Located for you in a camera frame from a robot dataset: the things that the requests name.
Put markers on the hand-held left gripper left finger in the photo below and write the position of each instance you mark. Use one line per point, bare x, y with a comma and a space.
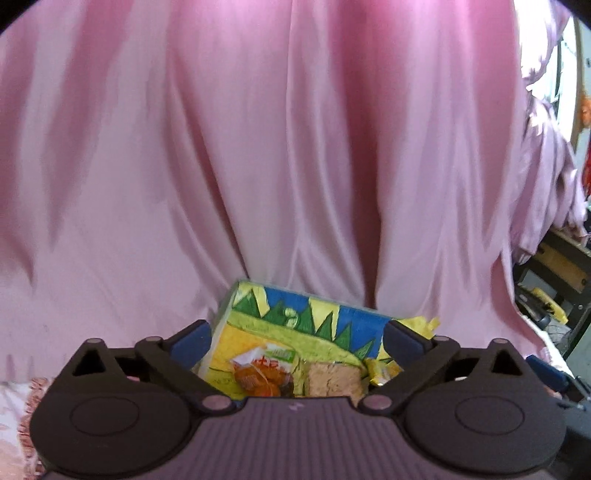
191, 344

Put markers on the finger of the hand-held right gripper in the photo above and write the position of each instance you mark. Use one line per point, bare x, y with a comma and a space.
549, 371

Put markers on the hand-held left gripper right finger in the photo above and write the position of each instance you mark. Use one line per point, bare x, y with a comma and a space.
406, 341

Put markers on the yellow green snack packet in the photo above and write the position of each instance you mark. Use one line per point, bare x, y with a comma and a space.
381, 369

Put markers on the grey tray with painted lining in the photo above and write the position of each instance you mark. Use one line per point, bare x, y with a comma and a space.
240, 332

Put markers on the orange snack packet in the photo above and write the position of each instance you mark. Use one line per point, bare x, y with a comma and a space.
258, 376

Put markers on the yellow object under desk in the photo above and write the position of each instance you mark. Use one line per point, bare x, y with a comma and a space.
554, 307

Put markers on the black desk with yellow drawers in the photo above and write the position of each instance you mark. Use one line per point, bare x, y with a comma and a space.
561, 263

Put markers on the large pink curtain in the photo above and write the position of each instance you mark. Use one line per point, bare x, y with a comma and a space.
184, 161

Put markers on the tied pink window curtain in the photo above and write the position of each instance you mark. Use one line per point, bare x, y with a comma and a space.
549, 175

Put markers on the red hanging decoration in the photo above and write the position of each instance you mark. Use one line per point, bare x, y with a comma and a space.
587, 170

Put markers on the orange hanging decoration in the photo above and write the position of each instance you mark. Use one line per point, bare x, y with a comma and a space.
586, 110

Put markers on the window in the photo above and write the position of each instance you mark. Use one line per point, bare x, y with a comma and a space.
535, 46

